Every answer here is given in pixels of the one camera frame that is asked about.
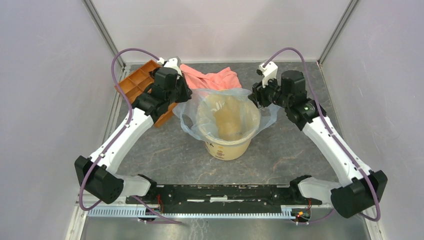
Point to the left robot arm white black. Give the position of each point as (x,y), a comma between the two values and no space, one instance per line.
(97,173)

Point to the pink cloth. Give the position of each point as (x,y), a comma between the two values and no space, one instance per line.
(222,80)

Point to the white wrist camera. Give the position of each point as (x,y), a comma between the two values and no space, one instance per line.
(268,70)
(173,63)

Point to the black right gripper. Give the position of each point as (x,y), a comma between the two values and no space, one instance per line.
(258,91)

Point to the light blue plastic trash bag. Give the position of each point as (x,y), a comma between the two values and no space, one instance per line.
(186,112)

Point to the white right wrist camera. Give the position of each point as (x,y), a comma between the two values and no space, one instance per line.
(268,70)

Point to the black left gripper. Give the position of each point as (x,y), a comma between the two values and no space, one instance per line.
(187,92)

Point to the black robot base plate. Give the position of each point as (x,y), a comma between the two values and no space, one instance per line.
(224,198)

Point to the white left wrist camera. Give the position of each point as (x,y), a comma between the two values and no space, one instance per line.
(173,63)

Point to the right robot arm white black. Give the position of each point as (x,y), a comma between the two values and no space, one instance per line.
(358,187)

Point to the aluminium slotted cable rail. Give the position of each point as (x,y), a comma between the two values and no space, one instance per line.
(142,212)

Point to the yellow trash bin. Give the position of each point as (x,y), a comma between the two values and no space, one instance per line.
(228,145)

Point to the orange compartment tray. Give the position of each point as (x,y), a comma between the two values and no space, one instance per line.
(134,85)

